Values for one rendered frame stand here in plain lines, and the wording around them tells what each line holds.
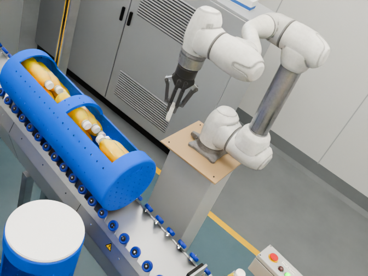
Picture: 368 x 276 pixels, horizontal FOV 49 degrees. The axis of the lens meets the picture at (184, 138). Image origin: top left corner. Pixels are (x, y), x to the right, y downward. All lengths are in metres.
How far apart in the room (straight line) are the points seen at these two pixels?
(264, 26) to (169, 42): 1.72
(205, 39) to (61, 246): 0.88
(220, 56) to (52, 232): 0.87
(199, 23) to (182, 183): 1.15
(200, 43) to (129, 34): 2.32
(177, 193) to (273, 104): 0.78
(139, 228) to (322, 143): 2.88
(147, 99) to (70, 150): 1.95
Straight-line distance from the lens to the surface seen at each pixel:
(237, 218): 3.49
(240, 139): 2.03
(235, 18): 3.01
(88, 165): 1.69
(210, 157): 2.17
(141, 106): 3.69
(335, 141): 4.32
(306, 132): 4.38
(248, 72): 1.27
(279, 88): 1.87
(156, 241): 1.80
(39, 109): 1.92
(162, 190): 2.38
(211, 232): 3.26
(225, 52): 1.28
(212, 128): 2.10
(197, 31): 1.33
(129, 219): 1.83
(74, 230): 1.60
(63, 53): 2.52
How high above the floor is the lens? 2.30
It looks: 35 degrees down
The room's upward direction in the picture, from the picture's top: 24 degrees clockwise
